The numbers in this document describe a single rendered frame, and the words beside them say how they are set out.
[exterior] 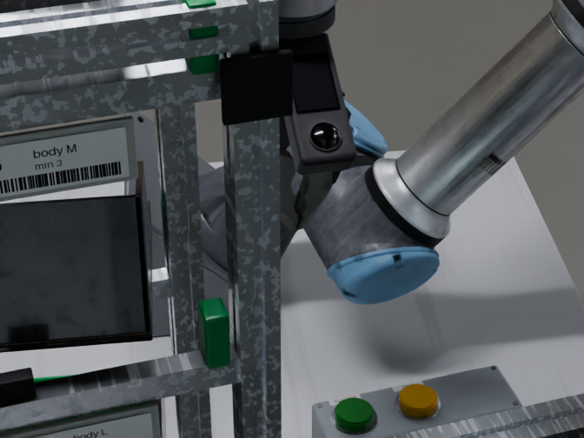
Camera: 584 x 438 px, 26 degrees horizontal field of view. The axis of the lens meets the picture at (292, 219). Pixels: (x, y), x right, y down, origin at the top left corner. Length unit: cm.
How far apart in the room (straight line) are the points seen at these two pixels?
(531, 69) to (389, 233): 23
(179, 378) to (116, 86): 16
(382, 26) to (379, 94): 44
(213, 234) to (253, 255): 93
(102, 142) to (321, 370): 102
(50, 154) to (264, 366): 17
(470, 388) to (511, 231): 44
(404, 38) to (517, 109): 275
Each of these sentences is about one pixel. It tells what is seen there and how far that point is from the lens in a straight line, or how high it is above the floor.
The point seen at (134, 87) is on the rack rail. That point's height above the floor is 163.
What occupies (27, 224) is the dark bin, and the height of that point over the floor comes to 152.
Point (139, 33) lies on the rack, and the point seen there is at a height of 165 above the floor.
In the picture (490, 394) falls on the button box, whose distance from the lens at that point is 135.
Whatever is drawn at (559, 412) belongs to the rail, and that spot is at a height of 96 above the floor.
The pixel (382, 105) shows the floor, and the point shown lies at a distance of 371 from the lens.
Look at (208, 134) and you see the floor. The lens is 357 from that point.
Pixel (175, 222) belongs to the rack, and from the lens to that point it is 76.
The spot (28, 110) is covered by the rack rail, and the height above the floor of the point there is 162.
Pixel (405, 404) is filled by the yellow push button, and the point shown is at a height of 97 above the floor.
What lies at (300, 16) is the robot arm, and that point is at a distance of 99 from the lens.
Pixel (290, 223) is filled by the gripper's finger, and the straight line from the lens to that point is 111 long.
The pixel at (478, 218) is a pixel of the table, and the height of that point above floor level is 86.
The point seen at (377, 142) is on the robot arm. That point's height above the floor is 109.
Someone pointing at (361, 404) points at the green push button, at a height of 97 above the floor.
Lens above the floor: 188
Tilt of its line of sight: 36 degrees down
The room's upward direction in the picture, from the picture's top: straight up
